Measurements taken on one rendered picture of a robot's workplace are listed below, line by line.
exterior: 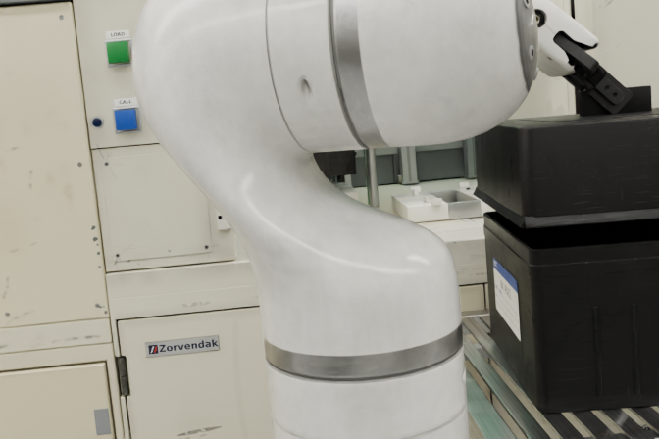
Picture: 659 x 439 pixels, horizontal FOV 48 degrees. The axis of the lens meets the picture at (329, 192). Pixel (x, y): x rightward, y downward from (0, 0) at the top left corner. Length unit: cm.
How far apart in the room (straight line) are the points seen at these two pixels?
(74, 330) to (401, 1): 94
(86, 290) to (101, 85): 31
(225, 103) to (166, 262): 78
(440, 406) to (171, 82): 23
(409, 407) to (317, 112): 16
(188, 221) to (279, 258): 76
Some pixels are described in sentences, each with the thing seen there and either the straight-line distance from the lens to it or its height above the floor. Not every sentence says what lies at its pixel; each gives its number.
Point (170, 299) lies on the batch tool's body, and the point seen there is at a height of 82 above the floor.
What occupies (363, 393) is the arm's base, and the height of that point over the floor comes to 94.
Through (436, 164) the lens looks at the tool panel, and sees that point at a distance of 207.
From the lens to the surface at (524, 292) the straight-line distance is 81.
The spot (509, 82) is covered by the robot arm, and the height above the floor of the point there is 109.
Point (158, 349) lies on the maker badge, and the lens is 119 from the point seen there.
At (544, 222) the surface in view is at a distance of 75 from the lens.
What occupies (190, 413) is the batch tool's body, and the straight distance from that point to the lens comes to 123.
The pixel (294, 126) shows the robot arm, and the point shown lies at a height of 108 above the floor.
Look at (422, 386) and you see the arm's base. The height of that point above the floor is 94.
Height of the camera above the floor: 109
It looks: 6 degrees down
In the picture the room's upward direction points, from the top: 5 degrees counter-clockwise
